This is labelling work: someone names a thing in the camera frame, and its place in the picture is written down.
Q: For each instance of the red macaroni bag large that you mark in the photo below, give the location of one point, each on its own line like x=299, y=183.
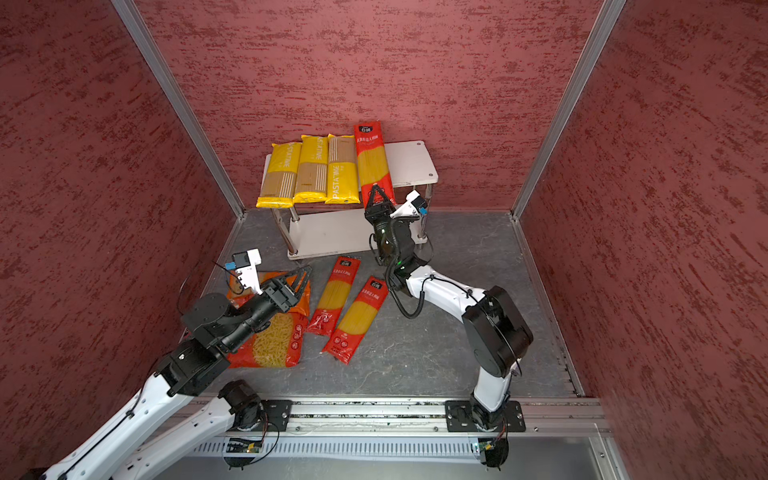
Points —
x=278, y=346

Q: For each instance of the corner aluminium post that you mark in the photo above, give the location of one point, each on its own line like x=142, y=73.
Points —
x=604, y=24
x=132, y=19

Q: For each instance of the orange pastatime macaroni bag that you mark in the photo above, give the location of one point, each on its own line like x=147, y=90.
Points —
x=299, y=307

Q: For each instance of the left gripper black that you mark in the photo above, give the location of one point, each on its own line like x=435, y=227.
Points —
x=283, y=295

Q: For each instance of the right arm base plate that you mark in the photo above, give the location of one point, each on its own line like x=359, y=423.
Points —
x=468, y=416

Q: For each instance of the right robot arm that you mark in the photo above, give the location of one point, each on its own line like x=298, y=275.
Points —
x=497, y=333

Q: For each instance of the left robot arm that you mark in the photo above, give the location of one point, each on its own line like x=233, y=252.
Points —
x=125, y=447

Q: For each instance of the right corner aluminium post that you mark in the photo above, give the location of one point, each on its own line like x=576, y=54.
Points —
x=604, y=24

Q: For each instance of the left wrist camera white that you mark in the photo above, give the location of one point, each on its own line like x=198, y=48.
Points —
x=242, y=272

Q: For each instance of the yellow spaghetti bag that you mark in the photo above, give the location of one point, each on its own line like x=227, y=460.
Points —
x=279, y=181
x=342, y=175
x=311, y=181

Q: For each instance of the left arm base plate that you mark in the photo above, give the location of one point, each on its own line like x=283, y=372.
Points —
x=258, y=415

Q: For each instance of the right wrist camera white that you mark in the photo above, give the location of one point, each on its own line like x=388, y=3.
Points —
x=415, y=206

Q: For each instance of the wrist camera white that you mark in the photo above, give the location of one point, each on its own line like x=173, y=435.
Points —
x=415, y=206
x=242, y=272

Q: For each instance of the clear labelled spaghetti bag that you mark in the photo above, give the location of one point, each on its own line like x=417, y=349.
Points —
x=372, y=162

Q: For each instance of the aluminium rail front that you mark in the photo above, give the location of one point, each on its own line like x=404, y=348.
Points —
x=433, y=416

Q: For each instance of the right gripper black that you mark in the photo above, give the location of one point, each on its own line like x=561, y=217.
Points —
x=379, y=210

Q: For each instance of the red spaghetti bag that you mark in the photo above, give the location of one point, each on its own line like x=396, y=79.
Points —
x=334, y=296
x=355, y=323

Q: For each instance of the left corner aluminium post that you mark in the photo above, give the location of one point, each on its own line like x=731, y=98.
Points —
x=132, y=19

